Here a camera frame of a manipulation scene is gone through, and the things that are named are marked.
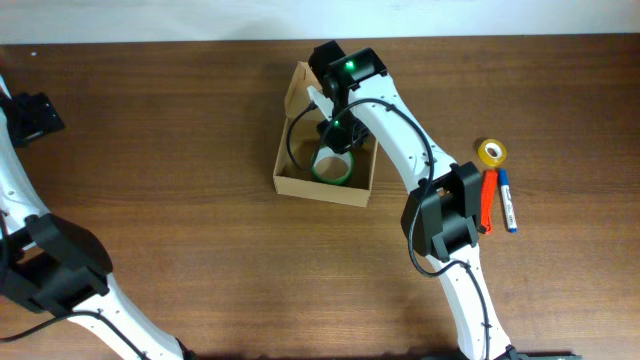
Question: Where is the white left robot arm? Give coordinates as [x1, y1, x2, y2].
[1, 88, 195, 360]

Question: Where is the green tape roll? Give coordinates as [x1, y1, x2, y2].
[312, 147, 355, 185]

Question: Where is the small yellow tape roll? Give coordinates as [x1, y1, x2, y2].
[477, 138, 508, 167]

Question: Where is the open cardboard box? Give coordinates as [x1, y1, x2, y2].
[273, 62, 378, 207]

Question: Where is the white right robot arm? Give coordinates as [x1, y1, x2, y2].
[308, 41, 519, 359]

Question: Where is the red utility knife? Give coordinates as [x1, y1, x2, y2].
[479, 169, 498, 235]

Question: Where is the blue white marker pen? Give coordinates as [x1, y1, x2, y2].
[498, 168, 518, 233]

